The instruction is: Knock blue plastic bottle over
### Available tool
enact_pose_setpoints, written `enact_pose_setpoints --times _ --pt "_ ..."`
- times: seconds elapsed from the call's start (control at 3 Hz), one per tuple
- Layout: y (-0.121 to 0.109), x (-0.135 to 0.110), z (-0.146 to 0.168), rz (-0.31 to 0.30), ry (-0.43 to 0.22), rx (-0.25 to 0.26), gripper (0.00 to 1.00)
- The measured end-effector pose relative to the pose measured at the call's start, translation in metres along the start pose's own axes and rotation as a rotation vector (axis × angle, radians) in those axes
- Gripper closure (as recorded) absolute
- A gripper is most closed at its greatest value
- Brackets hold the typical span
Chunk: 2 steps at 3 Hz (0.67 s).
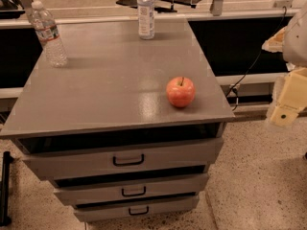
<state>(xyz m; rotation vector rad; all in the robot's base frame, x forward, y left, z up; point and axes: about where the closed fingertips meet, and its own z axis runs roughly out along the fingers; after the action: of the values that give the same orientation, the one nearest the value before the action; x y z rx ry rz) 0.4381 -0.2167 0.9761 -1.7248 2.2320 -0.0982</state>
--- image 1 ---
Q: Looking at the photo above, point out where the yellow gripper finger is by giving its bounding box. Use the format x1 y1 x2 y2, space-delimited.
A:
269 68 307 127

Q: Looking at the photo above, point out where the blue label plastic bottle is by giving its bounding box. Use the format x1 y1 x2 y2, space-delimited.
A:
137 0 154 39

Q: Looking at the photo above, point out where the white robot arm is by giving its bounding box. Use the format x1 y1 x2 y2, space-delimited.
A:
262 5 307 127

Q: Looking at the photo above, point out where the red label plastic bottle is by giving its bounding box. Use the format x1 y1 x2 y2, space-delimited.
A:
31 1 68 67

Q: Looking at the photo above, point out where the red apple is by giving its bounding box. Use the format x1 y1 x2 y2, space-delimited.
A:
166 77 196 107

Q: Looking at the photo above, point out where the middle grey drawer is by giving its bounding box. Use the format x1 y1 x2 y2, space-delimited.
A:
54 173 208 206

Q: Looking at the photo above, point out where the grey drawer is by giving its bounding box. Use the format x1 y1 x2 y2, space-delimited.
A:
23 138 224 180
74 195 199 222
54 173 208 206

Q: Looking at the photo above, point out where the grey drawer cabinet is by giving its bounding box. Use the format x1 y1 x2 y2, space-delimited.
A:
1 19 233 210

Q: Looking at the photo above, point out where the bottom grey drawer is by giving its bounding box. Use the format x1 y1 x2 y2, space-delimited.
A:
74 195 199 222

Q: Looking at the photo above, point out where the top grey drawer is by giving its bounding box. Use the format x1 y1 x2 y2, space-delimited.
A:
23 138 224 180

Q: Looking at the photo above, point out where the black floor stand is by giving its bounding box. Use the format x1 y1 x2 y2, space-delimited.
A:
0 151 13 226

